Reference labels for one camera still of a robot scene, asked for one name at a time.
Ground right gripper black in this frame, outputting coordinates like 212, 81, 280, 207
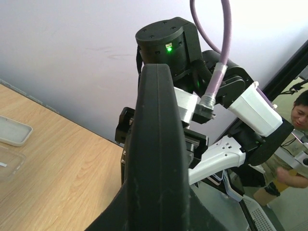
115, 107, 209, 169

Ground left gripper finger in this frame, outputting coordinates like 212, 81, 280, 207
86, 183, 227, 231

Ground black phone case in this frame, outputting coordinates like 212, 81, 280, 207
127, 64, 190, 231

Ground clear phone case with ring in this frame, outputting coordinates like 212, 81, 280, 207
0, 146, 26, 182

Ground white phone case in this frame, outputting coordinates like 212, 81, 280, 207
0, 116, 33, 147

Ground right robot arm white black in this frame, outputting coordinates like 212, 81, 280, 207
135, 17, 293, 184

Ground person in background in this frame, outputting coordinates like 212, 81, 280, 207
261, 91, 308, 189

